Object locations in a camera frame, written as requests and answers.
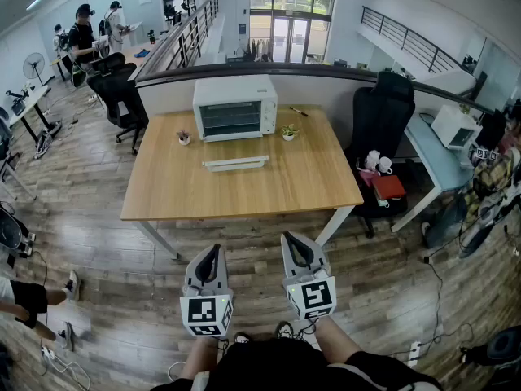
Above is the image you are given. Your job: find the person's left forearm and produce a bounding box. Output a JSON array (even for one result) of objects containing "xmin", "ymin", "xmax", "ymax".
[{"xmin": 178, "ymin": 335, "xmax": 220, "ymax": 382}]

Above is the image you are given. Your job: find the black chair with jacket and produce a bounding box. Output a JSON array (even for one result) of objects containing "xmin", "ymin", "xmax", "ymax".
[{"xmin": 344, "ymin": 70, "xmax": 417, "ymax": 239}]

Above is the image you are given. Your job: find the black standing fan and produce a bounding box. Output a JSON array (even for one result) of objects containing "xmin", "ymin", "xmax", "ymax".
[{"xmin": 22, "ymin": 51, "xmax": 56, "ymax": 87}]

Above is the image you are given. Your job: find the glass entrance door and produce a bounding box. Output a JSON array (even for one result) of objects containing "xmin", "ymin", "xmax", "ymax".
[{"xmin": 248, "ymin": 0, "xmax": 338, "ymax": 64}]

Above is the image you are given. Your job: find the black metal railing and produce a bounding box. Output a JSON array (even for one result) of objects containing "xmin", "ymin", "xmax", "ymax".
[
  {"xmin": 162, "ymin": 0, "xmax": 221, "ymax": 72},
  {"xmin": 361, "ymin": 5, "xmax": 465, "ymax": 75}
]

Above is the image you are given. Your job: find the white toaster oven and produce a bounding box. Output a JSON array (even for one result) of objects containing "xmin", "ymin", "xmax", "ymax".
[{"xmin": 192, "ymin": 74, "xmax": 279, "ymax": 143}]

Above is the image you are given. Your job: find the black office chair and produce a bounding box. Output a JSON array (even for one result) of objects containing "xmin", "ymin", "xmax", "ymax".
[{"xmin": 86, "ymin": 51, "xmax": 150, "ymax": 156}]

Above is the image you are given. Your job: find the person's right forearm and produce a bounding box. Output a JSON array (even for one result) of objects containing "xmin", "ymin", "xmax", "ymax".
[{"xmin": 315, "ymin": 314, "xmax": 364, "ymax": 365}]

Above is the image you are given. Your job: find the person's black clothing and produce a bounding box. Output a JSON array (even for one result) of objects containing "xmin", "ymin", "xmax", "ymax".
[{"xmin": 150, "ymin": 338, "xmax": 444, "ymax": 391}]

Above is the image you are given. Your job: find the light blue desk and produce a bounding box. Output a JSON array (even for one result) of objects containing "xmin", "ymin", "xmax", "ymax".
[{"xmin": 390, "ymin": 114, "xmax": 477, "ymax": 234}]

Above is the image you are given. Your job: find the black round wheeled device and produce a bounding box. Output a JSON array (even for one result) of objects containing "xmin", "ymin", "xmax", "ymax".
[{"xmin": 0, "ymin": 201, "xmax": 36, "ymax": 258}]

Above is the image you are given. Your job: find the white long bar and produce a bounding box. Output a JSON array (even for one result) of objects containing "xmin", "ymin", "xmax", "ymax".
[{"xmin": 201, "ymin": 155, "xmax": 270, "ymax": 174}]

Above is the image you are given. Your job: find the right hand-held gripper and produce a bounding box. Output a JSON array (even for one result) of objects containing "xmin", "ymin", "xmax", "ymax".
[{"xmin": 281, "ymin": 230, "xmax": 339, "ymax": 323}]

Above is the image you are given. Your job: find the white desk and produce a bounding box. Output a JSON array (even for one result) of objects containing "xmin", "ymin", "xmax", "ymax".
[{"xmin": 6, "ymin": 84, "xmax": 64, "ymax": 146}]

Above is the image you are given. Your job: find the red book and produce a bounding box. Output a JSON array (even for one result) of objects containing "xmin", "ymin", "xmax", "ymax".
[{"xmin": 371, "ymin": 174, "xmax": 407, "ymax": 201}]

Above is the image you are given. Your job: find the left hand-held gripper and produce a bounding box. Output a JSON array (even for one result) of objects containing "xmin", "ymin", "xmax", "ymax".
[{"xmin": 179, "ymin": 244, "xmax": 235, "ymax": 339}]

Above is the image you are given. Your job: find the pink box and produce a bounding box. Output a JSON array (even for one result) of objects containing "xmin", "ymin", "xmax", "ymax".
[{"xmin": 357, "ymin": 168, "xmax": 382, "ymax": 187}]

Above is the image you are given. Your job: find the white floor cable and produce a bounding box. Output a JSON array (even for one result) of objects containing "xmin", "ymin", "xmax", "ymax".
[{"xmin": 40, "ymin": 352, "xmax": 93, "ymax": 391}]

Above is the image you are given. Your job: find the white table leg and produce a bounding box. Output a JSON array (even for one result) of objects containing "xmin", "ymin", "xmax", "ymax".
[
  {"xmin": 136, "ymin": 219, "xmax": 181, "ymax": 261},
  {"xmin": 315, "ymin": 204, "xmax": 356, "ymax": 248}
]

